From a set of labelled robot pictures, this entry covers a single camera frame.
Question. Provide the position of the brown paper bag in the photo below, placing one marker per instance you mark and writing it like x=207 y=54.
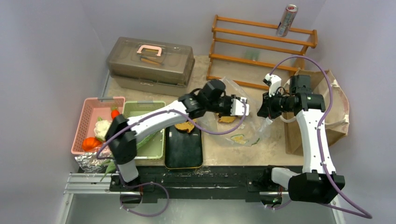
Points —
x=337 y=120

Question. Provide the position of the green plastic basket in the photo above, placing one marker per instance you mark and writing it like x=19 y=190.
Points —
x=153 y=150

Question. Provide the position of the brown translucent storage box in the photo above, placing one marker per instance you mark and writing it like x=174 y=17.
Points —
x=168 y=74

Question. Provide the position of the pink plastic basket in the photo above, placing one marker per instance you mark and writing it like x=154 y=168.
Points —
x=94 y=108

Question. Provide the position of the small orange pumpkin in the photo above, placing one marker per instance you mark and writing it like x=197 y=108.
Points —
x=90 y=143

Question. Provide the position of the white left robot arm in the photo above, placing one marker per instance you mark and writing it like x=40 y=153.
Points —
x=124 y=134

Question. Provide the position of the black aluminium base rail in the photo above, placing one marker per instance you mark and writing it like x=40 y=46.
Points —
x=207 y=195

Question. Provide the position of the brown bread piece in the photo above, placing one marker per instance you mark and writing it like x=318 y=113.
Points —
x=227 y=119
x=185 y=127

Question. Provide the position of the black tray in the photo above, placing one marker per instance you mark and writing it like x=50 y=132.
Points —
x=183 y=150

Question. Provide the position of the white cauliflower piece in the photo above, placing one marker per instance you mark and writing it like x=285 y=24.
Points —
x=101 y=128

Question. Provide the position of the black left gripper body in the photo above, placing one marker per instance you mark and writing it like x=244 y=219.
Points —
x=223 y=106

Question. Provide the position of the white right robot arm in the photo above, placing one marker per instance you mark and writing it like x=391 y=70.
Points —
x=318 y=182

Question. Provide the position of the pink box handle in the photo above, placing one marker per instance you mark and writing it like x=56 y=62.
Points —
x=150 y=47

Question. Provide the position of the orange carrot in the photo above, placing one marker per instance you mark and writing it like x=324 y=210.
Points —
x=114 y=112

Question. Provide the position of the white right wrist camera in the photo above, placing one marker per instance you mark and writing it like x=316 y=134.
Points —
x=273 y=82

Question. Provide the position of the silver drink can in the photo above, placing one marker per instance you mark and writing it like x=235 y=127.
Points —
x=286 y=21

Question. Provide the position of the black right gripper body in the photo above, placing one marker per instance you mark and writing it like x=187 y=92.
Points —
x=265 y=106

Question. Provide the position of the orange wooden rack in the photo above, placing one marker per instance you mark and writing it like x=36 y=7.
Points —
x=269 y=44

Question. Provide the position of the clear plastic grocery bag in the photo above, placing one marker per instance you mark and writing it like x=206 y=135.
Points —
x=250 y=132

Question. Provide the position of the green bumpy cucumber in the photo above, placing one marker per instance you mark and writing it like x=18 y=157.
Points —
x=144 y=141

